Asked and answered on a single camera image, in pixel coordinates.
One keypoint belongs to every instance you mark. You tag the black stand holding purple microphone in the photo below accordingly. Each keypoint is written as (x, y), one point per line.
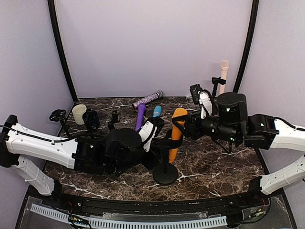
(91, 121)

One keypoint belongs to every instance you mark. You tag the black corner frame post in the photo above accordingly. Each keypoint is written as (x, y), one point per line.
(247, 45)
(60, 49)

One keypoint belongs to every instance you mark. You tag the black stand holding blue microphone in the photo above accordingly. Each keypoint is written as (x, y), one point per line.
(115, 118)

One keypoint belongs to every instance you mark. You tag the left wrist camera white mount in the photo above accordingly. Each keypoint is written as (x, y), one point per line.
(150, 129)

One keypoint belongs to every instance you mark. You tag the light blue microphone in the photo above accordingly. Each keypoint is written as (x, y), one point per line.
(157, 111)

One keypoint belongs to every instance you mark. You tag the orange microphone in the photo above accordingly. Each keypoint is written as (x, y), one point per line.
(176, 133)

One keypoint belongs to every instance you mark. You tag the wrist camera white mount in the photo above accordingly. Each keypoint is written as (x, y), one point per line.
(150, 129)
(203, 98)

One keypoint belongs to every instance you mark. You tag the black stand holding orange microphone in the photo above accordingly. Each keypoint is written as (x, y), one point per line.
(166, 173)

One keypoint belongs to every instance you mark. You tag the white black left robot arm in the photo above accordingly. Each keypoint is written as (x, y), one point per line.
(113, 154)

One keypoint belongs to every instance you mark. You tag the dark blue cup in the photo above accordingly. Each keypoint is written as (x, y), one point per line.
(95, 119)

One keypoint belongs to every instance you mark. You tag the black stand holding white microphone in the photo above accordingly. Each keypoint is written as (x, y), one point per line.
(215, 82)

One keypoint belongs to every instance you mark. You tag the cream white microphone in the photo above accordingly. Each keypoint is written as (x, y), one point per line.
(224, 69)

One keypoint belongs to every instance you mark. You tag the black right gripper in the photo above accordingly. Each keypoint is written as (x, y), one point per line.
(193, 122)

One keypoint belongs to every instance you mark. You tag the purple microphone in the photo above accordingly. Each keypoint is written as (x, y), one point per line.
(141, 111)

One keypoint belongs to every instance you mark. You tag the black front table rail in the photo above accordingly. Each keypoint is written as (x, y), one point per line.
(95, 206)

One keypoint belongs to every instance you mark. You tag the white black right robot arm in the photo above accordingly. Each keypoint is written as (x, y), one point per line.
(226, 119)

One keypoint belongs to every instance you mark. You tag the rhinestone silver-head microphone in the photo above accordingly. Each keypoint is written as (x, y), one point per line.
(158, 94)

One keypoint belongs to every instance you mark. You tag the white paper cup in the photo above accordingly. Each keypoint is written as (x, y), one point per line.
(78, 112)

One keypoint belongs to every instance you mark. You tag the black left corner frame post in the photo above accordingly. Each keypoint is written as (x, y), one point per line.
(60, 49)

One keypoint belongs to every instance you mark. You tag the black tripod shock-mount stand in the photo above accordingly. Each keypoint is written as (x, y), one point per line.
(59, 115)

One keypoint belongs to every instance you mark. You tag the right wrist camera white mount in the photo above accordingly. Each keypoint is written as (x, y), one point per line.
(203, 98)

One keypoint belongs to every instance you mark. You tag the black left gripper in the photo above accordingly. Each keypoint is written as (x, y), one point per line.
(157, 155)

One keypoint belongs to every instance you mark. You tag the white slotted cable duct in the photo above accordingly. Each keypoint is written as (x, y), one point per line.
(100, 223)

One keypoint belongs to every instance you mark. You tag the black right corner frame post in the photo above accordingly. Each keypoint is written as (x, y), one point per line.
(247, 45)

